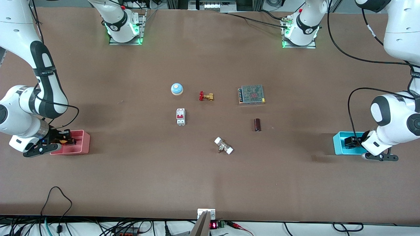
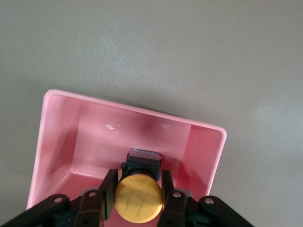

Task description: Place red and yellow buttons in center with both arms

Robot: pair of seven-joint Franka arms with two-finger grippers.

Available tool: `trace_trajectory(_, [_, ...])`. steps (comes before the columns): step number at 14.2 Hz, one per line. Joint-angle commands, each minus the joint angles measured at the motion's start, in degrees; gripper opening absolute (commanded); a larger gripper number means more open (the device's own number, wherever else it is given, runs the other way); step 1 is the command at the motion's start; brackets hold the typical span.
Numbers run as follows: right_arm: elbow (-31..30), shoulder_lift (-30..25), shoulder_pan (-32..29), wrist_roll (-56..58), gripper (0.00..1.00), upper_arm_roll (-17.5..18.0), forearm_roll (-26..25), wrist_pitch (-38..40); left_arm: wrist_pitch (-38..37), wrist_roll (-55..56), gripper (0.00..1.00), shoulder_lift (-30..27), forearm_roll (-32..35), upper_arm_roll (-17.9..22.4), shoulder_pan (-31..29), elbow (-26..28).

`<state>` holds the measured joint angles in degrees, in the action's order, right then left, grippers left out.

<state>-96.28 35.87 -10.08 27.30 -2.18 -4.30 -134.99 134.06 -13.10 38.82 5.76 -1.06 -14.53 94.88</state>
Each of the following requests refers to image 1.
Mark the white red circuit breaker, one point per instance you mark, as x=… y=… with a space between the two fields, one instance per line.
x=180 y=116

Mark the dark brown cylinder capacitor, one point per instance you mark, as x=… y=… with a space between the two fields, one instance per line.
x=257 y=125

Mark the blue cream call bell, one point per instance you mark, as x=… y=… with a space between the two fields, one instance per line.
x=177 y=88

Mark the pink plastic bin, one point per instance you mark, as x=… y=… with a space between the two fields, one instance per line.
x=78 y=144

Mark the grey wedge stand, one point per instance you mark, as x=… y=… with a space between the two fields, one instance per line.
x=200 y=227

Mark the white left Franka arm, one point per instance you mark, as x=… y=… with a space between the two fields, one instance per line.
x=397 y=26

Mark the metal fitting white end caps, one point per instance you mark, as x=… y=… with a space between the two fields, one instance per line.
x=223 y=146

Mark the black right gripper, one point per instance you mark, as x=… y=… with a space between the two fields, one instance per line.
x=56 y=135

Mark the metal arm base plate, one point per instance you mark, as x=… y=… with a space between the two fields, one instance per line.
x=141 y=29
x=298 y=47

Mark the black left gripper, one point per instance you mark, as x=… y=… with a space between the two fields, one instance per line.
x=351 y=141

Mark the metal mesh power supply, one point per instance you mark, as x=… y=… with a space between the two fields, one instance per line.
x=252 y=94

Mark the blue plastic bin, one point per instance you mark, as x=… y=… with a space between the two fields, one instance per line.
x=338 y=144

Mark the silver table edge bracket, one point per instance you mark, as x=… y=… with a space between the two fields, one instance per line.
x=200 y=212

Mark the red digit display module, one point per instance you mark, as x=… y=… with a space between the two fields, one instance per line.
x=214 y=225

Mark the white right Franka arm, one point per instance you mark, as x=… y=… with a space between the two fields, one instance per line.
x=46 y=85

